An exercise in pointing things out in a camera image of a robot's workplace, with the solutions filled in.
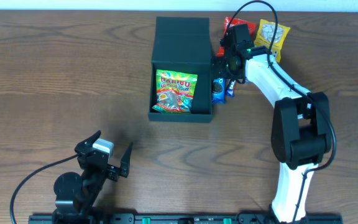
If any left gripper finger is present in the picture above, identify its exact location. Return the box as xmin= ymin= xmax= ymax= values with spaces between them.
xmin=84 ymin=130 xmax=101 ymax=145
xmin=120 ymin=142 xmax=133 ymax=178

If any red snack bag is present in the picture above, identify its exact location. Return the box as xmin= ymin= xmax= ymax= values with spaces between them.
xmin=216 ymin=16 xmax=257 ymax=57

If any blue Oreo cookie pack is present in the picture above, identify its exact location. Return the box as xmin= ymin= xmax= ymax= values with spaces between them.
xmin=212 ymin=78 xmax=226 ymax=105

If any dark green box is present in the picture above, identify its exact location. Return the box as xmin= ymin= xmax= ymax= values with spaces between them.
xmin=148 ymin=16 xmax=213 ymax=123

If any Haribo worms gummy bag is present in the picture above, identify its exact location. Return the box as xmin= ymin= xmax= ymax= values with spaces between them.
xmin=152 ymin=70 xmax=198 ymax=114

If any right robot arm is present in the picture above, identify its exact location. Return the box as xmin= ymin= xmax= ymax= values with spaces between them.
xmin=211 ymin=47 xmax=336 ymax=223

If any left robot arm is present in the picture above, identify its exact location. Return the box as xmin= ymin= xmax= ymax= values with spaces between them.
xmin=52 ymin=131 xmax=133 ymax=223

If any Cadbury Dairy Milk bar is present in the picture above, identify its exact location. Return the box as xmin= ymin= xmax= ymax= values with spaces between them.
xmin=225 ymin=80 xmax=236 ymax=98

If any yellow snack bag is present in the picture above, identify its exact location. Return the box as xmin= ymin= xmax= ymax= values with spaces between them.
xmin=254 ymin=19 xmax=290 ymax=62

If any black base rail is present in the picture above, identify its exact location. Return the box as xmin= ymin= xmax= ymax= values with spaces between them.
xmin=28 ymin=213 xmax=343 ymax=224

